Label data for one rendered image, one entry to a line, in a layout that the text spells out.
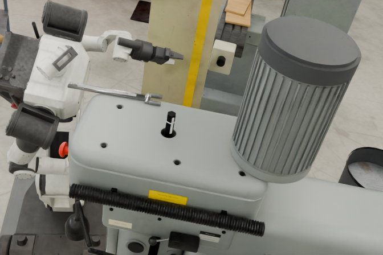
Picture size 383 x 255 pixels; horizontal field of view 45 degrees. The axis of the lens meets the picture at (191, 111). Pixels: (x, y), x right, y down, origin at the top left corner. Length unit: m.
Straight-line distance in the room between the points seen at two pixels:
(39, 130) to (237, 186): 0.81
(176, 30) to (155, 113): 1.80
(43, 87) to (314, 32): 1.00
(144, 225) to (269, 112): 0.45
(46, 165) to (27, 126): 0.34
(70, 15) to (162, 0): 1.17
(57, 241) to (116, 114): 1.42
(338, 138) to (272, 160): 3.46
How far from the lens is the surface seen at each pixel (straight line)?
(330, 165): 4.14
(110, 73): 4.56
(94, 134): 1.09
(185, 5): 2.85
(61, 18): 1.76
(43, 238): 2.50
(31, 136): 1.63
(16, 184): 3.00
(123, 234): 1.30
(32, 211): 2.64
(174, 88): 3.17
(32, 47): 1.73
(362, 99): 5.12
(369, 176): 3.42
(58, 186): 2.14
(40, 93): 1.66
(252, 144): 1.01
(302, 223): 1.20
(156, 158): 1.05
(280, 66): 0.89
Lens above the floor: 2.63
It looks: 39 degrees down
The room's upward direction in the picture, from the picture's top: 11 degrees clockwise
